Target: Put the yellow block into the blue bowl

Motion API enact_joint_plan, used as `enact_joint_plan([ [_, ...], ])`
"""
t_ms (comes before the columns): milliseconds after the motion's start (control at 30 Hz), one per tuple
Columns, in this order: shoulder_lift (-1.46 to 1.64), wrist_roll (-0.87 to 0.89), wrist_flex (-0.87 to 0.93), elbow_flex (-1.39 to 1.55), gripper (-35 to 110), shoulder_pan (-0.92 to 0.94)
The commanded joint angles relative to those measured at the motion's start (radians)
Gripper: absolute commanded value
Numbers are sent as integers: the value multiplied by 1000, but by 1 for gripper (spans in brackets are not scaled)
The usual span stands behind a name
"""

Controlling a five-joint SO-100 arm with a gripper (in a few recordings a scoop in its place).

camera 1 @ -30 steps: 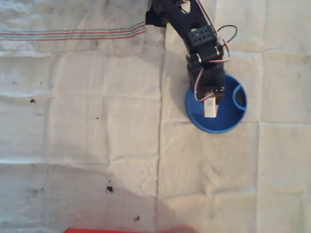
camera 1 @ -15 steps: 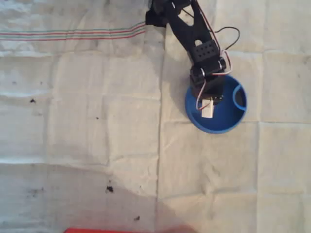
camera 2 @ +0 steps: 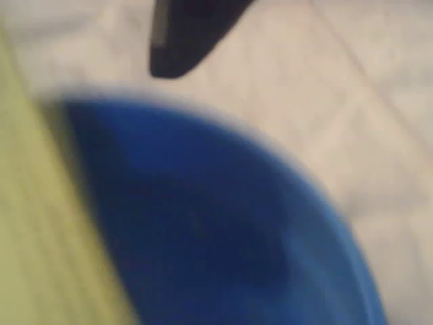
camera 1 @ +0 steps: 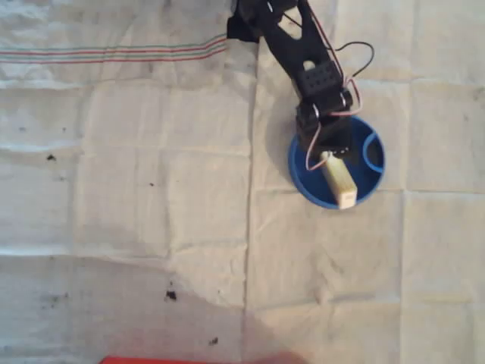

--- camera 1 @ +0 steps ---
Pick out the black thin cable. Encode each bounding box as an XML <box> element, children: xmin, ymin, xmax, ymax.
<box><xmin>282</xmin><ymin>13</ymin><xmax>376</xmax><ymax>79</ymax></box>

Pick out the small white block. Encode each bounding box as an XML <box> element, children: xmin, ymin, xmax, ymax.
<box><xmin>320</xmin><ymin>150</ymin><xmax>358</xmax><ymax>211</ymax></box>

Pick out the white cloth with stripes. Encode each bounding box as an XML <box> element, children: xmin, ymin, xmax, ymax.
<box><xmin>0</xmin><ymin>0</ymin><xmax>485</xmax><ymax>364</ymax></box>

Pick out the blue plastic bowl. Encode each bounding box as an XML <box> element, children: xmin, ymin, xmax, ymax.
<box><xmin>288</xmin><ymin>115</ymin><xmax>386</xmax><ymax>210</ymax></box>

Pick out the red flat object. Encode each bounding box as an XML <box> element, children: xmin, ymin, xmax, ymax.
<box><xmin>99</xmin><ymin>355</ymin><xmax>304</xmax><ymax>364</ymax></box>

